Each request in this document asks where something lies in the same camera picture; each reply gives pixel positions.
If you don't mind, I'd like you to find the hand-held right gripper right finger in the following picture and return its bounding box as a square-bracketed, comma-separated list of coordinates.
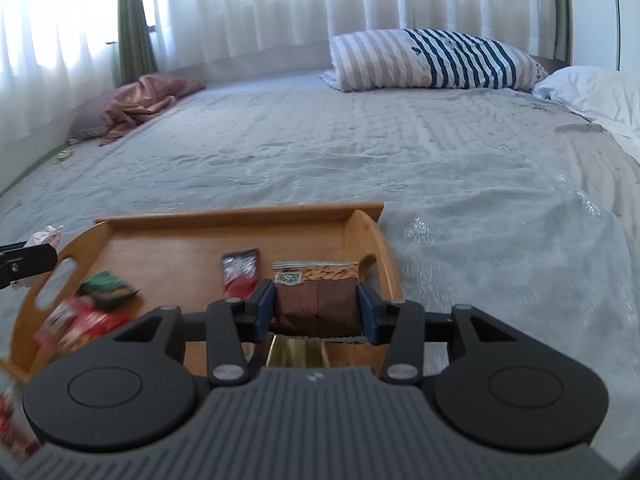
[356, 282, 521, 384]

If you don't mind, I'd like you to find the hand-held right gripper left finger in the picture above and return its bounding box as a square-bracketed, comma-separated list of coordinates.
[112, 280, 277, 387]

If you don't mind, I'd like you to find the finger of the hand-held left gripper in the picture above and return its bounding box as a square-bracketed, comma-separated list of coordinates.
[0, 241, 59, 291]

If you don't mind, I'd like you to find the brown snack packet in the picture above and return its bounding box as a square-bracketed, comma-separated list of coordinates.
[271, 259, 362, 339]

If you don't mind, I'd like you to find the green snack packet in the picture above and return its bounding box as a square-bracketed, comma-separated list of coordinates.
[76, 271, 142, 309]

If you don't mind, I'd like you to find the wooden tray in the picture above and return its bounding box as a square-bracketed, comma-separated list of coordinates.
[0, 202, 404, 387]

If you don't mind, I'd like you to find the pink and white snack packet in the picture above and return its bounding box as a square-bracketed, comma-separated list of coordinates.
[24, 225, 65, 250]

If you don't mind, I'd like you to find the red clear-wrapped snack bar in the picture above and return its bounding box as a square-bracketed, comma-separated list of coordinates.
[220, 248, 261, 307]

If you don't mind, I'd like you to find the red and gold snack packet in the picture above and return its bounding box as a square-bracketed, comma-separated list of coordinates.
[34, 294, 132, 357]

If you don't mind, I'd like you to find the mauve pillow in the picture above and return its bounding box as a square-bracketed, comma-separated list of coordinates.
[66, 87, 122, 142]

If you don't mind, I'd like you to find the red drink sachet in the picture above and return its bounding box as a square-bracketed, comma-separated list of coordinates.
[0, 389, 42, 462]

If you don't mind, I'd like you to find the pink crumpled cloth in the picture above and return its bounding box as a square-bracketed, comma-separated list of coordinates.
[99, 73, 207, 147]

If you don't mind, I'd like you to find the striped pillow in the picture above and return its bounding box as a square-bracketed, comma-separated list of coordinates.
[320, 28, 549, 93]

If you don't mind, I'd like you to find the olive green curtain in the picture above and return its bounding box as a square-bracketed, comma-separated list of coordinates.
[116, 0, 159, 88]

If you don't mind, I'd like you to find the white sheer curtain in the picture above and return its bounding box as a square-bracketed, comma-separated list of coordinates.
[0, 0, 571, 181]

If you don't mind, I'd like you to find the white pillow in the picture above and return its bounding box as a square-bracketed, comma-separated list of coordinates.
[531, 65, 640, 147]

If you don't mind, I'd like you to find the white wardrobe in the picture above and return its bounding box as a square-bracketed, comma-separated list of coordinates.
[570, 0, 640, 70]

